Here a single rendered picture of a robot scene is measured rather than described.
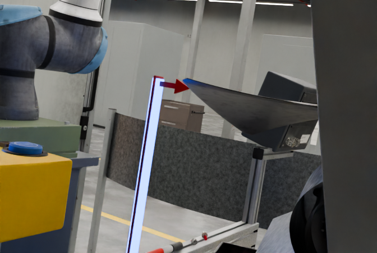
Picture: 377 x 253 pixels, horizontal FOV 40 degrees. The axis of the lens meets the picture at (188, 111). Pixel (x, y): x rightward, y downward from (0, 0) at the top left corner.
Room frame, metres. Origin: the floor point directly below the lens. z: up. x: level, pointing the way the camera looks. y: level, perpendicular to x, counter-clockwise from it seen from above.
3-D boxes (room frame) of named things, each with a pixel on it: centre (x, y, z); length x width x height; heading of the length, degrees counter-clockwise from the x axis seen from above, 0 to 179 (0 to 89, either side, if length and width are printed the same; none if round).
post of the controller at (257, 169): (1.31, -0.20, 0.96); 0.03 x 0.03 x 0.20; 60
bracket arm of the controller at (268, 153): (1.40, -0.25, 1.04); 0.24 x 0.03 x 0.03; 150
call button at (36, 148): (0.63, 0.19, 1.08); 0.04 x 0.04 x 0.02
